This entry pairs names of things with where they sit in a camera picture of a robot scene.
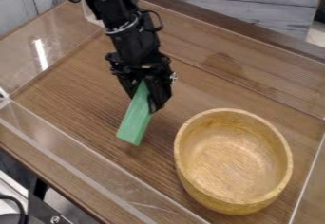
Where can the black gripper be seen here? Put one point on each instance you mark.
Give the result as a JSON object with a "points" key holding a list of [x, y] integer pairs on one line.
{"points": [[153, 69]]}

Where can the green rectangular block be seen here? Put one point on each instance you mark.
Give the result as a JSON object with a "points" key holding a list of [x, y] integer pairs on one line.
{"points": [[137, 118]]}

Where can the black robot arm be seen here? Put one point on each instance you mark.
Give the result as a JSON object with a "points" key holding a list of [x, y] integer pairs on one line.
{"points": [[137, 60]]}

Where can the brown wooden bowl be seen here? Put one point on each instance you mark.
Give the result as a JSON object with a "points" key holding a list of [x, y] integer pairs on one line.
{"points": [[233, 160]]}

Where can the black table leg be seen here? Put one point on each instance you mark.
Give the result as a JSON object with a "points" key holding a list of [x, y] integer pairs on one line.
{"points": [[39, 188]]}

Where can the clear acrylic corner bracket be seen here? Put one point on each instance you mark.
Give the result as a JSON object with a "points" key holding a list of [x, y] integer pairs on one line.
{"points": [[90, 15]]}

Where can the clear acrylic front wall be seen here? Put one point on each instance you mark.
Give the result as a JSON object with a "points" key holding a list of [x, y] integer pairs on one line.
{"points": [[111, 194]]}

